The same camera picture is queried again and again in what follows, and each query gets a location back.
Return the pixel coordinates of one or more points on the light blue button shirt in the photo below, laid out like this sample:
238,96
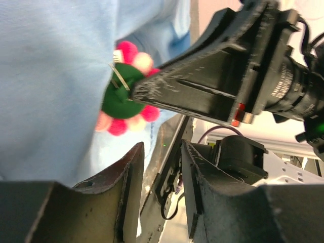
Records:
55,66

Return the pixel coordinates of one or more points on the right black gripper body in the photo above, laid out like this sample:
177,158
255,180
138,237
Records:
272,81

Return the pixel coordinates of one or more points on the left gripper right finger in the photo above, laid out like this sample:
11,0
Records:
220,208

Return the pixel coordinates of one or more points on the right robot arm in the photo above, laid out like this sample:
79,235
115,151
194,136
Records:
311,95

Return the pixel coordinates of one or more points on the pink flower smiley brooch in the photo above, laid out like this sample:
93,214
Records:
119,113

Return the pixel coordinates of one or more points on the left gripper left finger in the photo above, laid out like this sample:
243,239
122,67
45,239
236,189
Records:
104,208

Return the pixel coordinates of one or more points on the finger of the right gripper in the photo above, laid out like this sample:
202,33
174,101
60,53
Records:
204,83
224,29

